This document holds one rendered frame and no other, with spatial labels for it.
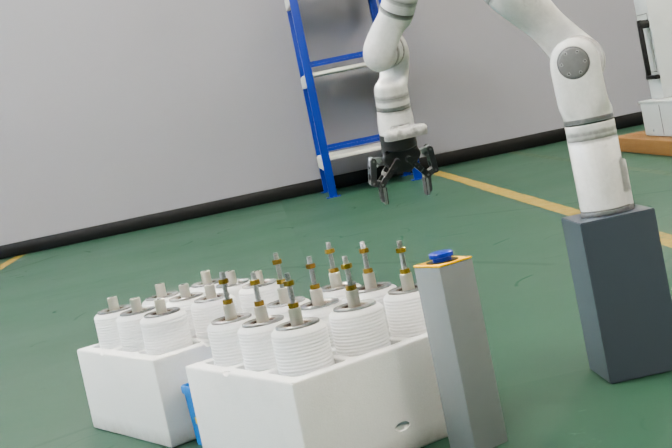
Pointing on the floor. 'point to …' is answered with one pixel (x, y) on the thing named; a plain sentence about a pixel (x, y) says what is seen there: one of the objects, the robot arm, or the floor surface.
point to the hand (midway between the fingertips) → (406, 196)
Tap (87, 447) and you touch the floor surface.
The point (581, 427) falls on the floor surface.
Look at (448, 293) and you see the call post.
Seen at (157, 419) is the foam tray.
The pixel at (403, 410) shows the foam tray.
